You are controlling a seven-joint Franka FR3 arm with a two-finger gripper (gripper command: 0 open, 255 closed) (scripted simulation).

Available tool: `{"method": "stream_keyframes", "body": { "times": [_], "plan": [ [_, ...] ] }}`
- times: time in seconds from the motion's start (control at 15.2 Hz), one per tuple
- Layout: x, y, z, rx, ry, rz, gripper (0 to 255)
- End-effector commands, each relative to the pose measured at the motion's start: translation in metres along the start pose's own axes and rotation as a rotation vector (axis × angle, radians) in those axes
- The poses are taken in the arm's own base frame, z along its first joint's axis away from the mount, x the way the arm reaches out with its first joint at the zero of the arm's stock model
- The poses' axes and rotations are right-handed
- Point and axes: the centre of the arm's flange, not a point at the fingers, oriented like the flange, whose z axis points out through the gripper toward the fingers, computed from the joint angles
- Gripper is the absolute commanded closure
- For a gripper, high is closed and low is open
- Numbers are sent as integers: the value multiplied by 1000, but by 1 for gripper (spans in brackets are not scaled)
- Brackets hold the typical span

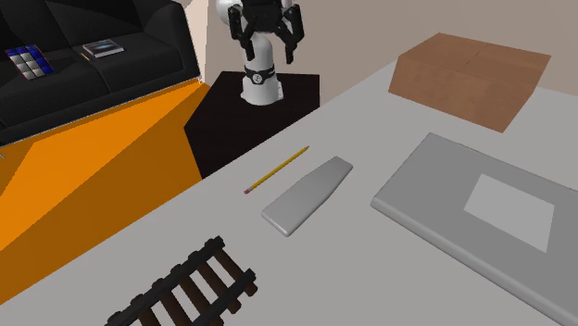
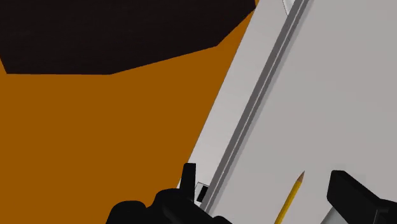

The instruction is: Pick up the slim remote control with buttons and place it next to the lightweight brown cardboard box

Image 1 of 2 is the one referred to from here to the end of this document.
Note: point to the blue and grey checkered board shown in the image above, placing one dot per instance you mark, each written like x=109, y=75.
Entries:
x=29, y=62

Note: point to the grey book with dark cover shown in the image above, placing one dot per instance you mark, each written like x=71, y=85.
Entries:
x=103, y=48

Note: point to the small orange pen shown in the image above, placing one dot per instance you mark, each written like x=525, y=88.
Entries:
x=85, y=56

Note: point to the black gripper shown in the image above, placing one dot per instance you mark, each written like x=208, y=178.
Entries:
x=263, y=16

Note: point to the grey flat book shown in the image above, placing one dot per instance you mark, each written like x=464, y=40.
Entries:
x=433, y=189

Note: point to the black robot stand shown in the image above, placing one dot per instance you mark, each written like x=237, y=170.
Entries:
x=244, y=126

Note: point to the black sofa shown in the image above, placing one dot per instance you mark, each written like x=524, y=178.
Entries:
x=135, y=67

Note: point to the brown cardboard box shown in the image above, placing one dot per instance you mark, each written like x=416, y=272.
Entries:
x=465, y=81

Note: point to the black and brown toy track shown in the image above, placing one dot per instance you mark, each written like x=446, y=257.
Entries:
x=198, y=280

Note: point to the grey remote control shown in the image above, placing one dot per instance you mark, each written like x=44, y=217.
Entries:
x=307, y=195

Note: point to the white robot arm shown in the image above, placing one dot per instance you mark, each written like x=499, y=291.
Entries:
x=261, y=86

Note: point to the yellow pencil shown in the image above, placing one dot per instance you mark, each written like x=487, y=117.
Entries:
x=276, y=169

